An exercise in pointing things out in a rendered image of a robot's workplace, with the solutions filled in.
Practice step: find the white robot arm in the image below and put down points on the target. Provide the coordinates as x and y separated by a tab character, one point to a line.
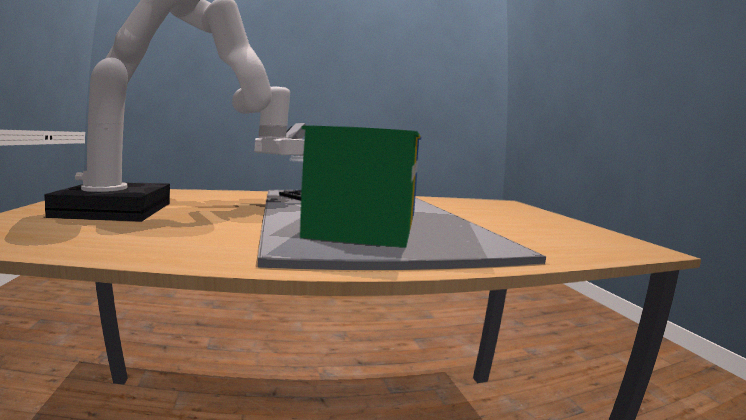
109	79

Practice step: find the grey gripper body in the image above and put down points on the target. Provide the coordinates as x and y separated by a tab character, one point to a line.
279	146

